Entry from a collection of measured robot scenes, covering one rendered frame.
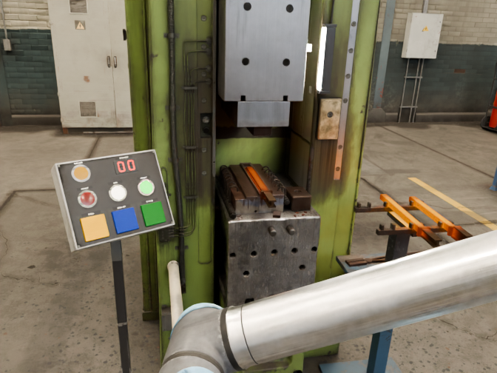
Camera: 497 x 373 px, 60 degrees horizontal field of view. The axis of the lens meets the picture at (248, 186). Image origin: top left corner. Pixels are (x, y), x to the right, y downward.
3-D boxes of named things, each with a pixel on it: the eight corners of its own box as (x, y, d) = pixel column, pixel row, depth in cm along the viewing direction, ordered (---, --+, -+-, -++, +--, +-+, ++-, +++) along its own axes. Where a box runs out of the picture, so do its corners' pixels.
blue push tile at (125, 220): (139, 228, 143) (133, 206, 144) (117, 234, 139) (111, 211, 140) (137, 229, 145) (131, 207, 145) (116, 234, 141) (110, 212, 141)
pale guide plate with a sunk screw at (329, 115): (337, 139, 183) (342, 98, 177) (317, 139, 181) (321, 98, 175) (336, 138, 185) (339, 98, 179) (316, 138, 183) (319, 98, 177)
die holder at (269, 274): (312, 308, 189) (321, 216, 173) (226, 317, 181) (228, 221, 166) (278, 248, 240) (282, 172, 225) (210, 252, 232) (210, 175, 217)
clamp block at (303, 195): (310, 210, 178) (312, 195, 176) (291, 212, 177) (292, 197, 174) (302, 199, 189) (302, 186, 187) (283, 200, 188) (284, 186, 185)
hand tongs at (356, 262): (459, 247, 203) (459, 245, 202) (465, 251, 199) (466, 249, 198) (345, 262, 186) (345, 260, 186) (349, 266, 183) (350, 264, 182)
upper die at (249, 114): (288, 126, 164) (290, 101, 160) (237, 127, 159) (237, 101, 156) (262, 106, 202) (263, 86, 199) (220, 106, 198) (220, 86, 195)
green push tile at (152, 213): (167, 221, 149) (161, 200, 150) (146, 227, 145) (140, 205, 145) (165, 222, 151) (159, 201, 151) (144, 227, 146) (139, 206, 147)
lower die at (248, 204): (282, 212, 176) (284, 192, 173) (234, 214, 172) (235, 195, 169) (259, 178, 214) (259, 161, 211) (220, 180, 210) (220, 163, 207)
